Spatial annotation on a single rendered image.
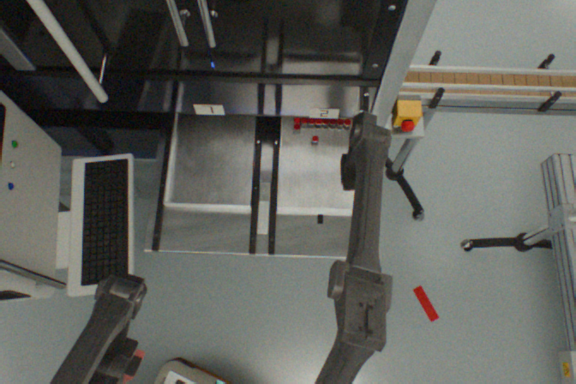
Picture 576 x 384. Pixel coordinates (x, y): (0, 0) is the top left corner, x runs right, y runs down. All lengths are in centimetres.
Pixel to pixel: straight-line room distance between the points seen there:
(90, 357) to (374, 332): 47
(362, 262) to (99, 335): 48
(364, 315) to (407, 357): 153
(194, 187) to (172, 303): 95
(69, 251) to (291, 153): 75
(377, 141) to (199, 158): 68
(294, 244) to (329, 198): 18
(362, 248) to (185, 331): 156
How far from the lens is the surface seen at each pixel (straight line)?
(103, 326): 99
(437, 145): 269
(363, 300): 91
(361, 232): 98
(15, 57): 148
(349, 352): 90
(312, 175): 159
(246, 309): 239
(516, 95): 180
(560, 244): 218
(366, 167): 107
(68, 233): 176
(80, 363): 95
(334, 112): 151
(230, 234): 154
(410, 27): 119
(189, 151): 164
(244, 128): 165
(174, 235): 157
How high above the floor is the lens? 237
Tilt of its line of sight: 69 degrees down
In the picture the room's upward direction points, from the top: straight up
